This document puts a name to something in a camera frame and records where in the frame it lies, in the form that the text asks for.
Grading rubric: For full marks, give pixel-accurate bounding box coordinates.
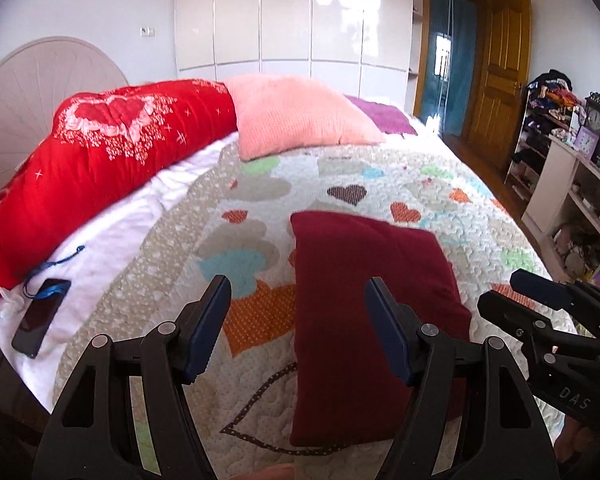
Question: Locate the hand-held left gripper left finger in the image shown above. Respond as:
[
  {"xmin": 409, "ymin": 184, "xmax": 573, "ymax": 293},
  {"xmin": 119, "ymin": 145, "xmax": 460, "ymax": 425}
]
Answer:
[{"xmin": 31, "ymin": 274, "xmax": 232, "ymax": 480}]

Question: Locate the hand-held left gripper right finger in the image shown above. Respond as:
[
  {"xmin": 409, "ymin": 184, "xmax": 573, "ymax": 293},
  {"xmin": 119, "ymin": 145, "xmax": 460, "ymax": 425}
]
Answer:
[{"xmin": 364, "ymin": 276, "xmax": 561, "ymax": 480}]

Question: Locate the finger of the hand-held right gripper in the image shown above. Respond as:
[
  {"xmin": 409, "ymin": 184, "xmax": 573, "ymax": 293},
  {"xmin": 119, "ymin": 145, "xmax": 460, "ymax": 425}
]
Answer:
[
  {"xmin": 477, "ymin": 290, "xmax": 546, "ymax": 346},
  {"xmin": 510, "ymin": 268, "xmax": 578, "ymax": 311}
]

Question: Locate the dark red pillow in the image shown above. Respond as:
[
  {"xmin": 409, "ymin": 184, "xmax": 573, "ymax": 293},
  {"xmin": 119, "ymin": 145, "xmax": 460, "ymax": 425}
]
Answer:
[{"xmin": 289, "ymin": 210, "xmax": 473, "ymax": 448}]

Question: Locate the person's right hand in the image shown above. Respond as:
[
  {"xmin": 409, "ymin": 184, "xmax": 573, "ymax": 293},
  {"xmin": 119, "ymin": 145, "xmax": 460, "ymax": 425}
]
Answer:
[{"xmin": 554, "ymin": 417, "xmax": 597, "ymax": 467}]

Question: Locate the white open cabinet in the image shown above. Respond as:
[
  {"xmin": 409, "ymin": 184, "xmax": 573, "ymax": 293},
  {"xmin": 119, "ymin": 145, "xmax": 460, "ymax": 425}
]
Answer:
[{"xmin": 521, "ymin": 135, "xmax": 600, "ymax": 291}]

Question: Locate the white bed sheet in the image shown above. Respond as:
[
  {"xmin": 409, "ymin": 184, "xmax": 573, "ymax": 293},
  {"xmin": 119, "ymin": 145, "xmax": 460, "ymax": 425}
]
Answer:
[{"xmin": 0, "ymin": 145, "xmax": 231, "ymax": 411}]

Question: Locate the purple alarm clock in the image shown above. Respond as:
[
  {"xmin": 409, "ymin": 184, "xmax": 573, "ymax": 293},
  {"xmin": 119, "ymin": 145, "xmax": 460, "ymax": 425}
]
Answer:
[{"xmin": 575, "ymin": 126, "xmax": 600, "ymax": 156}]

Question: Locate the cluttered shelf rack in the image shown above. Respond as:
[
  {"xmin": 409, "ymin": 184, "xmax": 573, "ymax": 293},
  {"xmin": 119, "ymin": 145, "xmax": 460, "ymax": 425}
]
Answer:
[{"xmin": 502, "ymin": 71, "xmax": 588, "ymax": 201}]

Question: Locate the black smartphone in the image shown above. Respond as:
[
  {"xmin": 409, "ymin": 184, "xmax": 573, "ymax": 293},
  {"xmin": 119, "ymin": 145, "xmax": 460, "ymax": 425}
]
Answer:
[{"xmin": 11, "ymin": 278, "xmax": 72, "ymax": 359}]

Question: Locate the heart patterned quilt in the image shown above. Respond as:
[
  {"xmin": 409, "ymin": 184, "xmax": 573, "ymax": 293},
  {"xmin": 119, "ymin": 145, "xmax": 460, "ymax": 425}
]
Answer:
[{"xmin": 52, "ymin": 142, "xmax": 578, "ymax": 480}]

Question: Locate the ornate dark table clock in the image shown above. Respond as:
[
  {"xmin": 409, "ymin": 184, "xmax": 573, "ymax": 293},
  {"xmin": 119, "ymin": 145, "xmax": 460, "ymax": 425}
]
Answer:
[{"xmin": 584, "ymin": 92, "xmax": 600, "ymax": 133}]

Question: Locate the red floral duvet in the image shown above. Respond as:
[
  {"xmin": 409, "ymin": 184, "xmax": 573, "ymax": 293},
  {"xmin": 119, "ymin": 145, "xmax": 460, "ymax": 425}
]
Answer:
[{"xmin": 0, "ymin": 78, "xmax": 238, "ymax": 293}]

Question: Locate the purple pillow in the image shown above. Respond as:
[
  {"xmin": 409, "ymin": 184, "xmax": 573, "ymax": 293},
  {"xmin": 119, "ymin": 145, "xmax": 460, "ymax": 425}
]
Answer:
[{"xmin": 345, "ymin": 94, "xmax": 418, "ymax": 136}]

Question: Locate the blue door curtain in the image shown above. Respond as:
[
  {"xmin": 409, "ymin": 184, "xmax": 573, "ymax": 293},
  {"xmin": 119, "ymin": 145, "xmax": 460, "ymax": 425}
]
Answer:
[{"xmin": 420, "ymin": 0, "xmax": 481, "ymax": 136}]

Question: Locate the wooden door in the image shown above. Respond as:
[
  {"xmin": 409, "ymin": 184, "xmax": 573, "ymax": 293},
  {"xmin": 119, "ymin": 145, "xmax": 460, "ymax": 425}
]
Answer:
[{"xmin": 467, "ymin": 0, "xmax": 531, "ymax": 148}]

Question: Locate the pink ribbed pillow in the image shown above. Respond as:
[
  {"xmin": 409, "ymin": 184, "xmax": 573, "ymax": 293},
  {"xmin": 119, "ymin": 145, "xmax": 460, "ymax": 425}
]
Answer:
[{"xmin": 223, "ymin": 74, "xmax": 387, "ymax": 162}]

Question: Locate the round pale headboard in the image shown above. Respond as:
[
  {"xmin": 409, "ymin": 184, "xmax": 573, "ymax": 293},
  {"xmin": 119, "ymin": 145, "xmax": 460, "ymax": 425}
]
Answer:
[{"xmin": 0, "ymin": 36, "xmax": 130, "ymax": 211}]

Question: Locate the glossy white wardrobe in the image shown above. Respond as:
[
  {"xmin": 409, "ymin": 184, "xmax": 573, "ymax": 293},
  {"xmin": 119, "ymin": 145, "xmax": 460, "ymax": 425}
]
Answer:
[{"xmin": 174, "ymin": 0, "xmax": 415, "ymax": 111}]

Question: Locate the blue lanyard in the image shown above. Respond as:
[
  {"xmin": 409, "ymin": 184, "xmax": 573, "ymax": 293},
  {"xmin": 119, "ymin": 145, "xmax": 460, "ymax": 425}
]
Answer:
[{"xmin": 22, "ymin": 245, "xmax": 87, "ymax": 306}]

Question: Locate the wooden door frame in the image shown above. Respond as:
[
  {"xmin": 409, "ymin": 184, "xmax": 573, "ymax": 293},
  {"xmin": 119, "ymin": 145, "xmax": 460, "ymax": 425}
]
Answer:
[{"xmin": 412, "ymin": 0, "xmax": 533, "ymax": 148}]

